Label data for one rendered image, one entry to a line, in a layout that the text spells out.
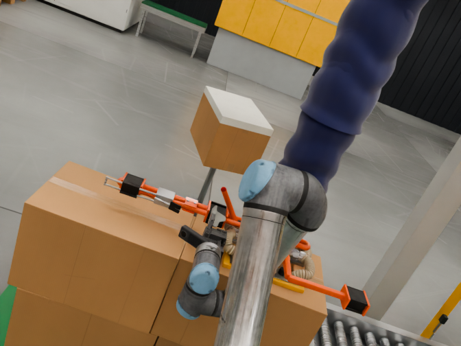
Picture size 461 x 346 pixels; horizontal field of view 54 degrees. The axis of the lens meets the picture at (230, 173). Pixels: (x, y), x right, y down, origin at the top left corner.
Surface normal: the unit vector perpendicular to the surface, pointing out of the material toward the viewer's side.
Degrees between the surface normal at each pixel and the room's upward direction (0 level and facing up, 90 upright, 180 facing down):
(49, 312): 90
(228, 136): 90
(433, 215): 90
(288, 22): 90
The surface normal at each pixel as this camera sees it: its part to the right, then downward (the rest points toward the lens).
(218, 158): 0.23, 0.50
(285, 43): -0.03, 0.43
